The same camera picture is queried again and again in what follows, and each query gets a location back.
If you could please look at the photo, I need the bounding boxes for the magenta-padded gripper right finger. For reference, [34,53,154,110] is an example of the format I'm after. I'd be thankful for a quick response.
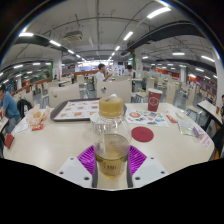
[125,144,170,190]

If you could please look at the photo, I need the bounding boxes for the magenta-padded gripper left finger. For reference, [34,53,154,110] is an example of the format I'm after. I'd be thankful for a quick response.
[55,144,99,190]

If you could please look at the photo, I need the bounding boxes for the clear bottle with tan cap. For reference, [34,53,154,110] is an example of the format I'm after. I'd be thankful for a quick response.
[90,93,132,178]

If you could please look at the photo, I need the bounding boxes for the flat round red coaster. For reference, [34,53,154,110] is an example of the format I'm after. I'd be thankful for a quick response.
[130,126,155,143]

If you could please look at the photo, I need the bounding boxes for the colourful sticker sheet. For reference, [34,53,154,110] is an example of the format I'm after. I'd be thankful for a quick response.
[124,109,170,128]

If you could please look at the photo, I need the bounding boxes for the red sauce packet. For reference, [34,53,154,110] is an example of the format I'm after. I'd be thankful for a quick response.
[165,114,179,124]

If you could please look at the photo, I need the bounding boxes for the clear plastic bag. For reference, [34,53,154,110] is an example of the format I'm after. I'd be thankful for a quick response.
[177,119,201,138]

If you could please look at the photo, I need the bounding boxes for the printed paper tray liner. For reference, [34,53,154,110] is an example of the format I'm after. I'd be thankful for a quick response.
[53,99,101,121]

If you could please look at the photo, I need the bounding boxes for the white printed paper slip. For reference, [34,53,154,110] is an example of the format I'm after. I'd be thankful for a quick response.
[196,128,213,150]

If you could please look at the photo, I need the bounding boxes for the paper food wrapper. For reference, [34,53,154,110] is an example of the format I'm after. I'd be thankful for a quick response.
[24,104,52,131]

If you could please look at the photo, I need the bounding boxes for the red paper cup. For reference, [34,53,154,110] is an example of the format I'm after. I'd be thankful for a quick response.
[146,87,164,113]

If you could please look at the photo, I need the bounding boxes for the small red box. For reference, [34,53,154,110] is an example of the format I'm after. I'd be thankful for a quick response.
[3,133,15,149]

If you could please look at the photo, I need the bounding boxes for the beige dining chair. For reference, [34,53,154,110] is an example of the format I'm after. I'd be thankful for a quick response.
[95,79,133,104]
[48,83,81,108]

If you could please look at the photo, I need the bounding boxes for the black backpack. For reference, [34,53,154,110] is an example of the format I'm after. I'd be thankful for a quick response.
[16,98,33,118]

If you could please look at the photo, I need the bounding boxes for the group of beige chairs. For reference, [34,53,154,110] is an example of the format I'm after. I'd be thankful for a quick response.
[9,73,214,116]

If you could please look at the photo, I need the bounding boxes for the beige cafeteria table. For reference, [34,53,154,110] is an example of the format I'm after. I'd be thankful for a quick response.
[197,99,224,133]

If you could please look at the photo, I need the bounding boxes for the ceiling air conditioner unit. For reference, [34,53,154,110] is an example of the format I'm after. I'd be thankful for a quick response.
[63,30,84,43]

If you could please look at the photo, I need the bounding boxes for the ceiling lights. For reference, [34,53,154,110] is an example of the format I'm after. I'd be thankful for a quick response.
[0,6,218,84]

